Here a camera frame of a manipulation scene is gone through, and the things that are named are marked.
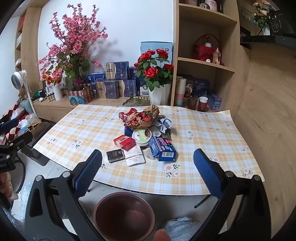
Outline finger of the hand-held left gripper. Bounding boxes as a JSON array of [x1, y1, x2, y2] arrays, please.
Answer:
[[0, 118, 19, 132], [0, 132, 34, 153]]

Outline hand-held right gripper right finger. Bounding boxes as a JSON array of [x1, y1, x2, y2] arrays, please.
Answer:
[[192, 149, 271, 241]]

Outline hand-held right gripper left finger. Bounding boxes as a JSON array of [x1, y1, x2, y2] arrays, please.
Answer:
[[24, 149, 104, 241]]

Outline black cigarette pack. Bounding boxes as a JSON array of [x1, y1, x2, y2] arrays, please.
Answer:
[[106, 150, 125, 163]]

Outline red cigarette pack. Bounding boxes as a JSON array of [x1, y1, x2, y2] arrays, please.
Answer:
[[113, 136, 136, 151]]

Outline white pouch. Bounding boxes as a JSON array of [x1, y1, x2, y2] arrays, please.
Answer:
[[125, 147, 146, 166]]

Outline blue printed carton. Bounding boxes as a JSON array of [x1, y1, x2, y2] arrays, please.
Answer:
[[148, 137, 177, 162]]

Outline dark blue packet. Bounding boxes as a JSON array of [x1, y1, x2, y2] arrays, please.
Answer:
[[124, 126, 136, 138]]

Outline brown plastic bin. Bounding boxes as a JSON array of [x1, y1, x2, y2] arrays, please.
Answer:
[[94, 192, 156, 241]]

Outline clear plastic wrapper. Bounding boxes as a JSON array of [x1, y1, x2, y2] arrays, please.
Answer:
[[141, 148, 158, 160]]

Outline round green white container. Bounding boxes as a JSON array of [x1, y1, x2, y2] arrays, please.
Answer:
[[132, 128, 152, 146]]

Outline white blue printed wrapper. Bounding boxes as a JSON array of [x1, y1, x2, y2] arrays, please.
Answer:
[[155, 116, 173, 135]]

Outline brown paper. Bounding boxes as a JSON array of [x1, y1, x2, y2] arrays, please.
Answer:
[[126, 105, 160, 128]]

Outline person's left hand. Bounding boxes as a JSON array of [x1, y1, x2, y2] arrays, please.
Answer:
[[0, 173, 18, 200]]

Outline person's right hand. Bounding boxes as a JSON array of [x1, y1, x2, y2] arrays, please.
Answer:
[[154, 229, 171, 241]]

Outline red argyle cloth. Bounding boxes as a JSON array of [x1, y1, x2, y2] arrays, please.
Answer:
[[0, 104, 30, 139]]

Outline cardboard box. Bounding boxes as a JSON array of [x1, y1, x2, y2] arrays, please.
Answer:
[[28, 122, 44, 138]]

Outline black table leg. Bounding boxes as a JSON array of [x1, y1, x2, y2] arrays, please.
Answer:
[[194, 195, 211, 208]]

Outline yellow checkered floral tablecloth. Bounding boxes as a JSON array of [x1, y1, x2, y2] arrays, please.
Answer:
[[33, 104, 265, 195]]

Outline white desk fan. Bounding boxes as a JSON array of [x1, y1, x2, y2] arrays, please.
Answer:
[[11, 71, 36, 114]]

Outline row of small bottles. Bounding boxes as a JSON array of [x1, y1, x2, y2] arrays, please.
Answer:
[[42, 91, 56, 103]]

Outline light blue towel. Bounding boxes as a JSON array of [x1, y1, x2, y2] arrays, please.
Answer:
[[163, 217, 201, 241]]

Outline red paper cup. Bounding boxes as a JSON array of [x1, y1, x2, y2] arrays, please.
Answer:
[[198, 97, 208, 112]]

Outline purple box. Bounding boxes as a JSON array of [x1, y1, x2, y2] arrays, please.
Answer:
[[208, 93, 222, 112]]

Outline dark cup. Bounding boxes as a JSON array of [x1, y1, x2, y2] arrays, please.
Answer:
[[188, 96, 199, 110]]

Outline patterned flower basket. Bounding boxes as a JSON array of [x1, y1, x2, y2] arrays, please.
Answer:
[[68, 84, 94, 106]]

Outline blue gold gift box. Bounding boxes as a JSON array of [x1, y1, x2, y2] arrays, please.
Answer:
[[118, 80, 137, 97], [95, 80, 119, 99], [105, 61, 129, 80]]

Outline stack of pastel paper cups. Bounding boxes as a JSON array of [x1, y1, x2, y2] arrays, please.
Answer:
[[174, 77, 186, 107]]

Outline gold leaf tray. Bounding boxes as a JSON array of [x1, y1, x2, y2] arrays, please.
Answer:
[[122, 96, 151, 107]]

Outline dark blue printed box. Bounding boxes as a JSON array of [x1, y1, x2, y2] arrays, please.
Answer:
[[186, 79, 210, 98]]

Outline flat blue box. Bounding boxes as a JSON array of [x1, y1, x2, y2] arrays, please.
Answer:
[[87, 72, 107, 84]]

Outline blue white box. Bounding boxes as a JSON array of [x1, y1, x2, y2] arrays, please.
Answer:
[[139, 79, 151, 96]]

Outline pink artificial blossom branches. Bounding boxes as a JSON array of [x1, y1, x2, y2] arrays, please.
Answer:
[[38, 3, 109, 91]]

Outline red rose plant white pot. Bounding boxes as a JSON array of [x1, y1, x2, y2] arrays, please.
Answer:
[[134, 49, 174, 105]]

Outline glass perfume bottle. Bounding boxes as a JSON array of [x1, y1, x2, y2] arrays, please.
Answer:
[[213, 47, 221, 65]]

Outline red basket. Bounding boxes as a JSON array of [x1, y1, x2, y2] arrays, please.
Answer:
[[193, 34, 222, 65]]

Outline wooden shelf unit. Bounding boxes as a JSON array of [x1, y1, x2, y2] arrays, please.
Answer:
[[173, 0, 240, 113]]

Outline light blue tall box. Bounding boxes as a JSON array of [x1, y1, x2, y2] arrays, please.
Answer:
[[141, 42, 173, 65]]

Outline pink rose bouquet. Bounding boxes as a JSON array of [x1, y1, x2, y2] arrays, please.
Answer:
[[252, 0, 278, 36]]

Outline white printed mug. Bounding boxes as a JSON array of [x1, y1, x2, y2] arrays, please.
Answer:
[[199, 0, 218, 11]]

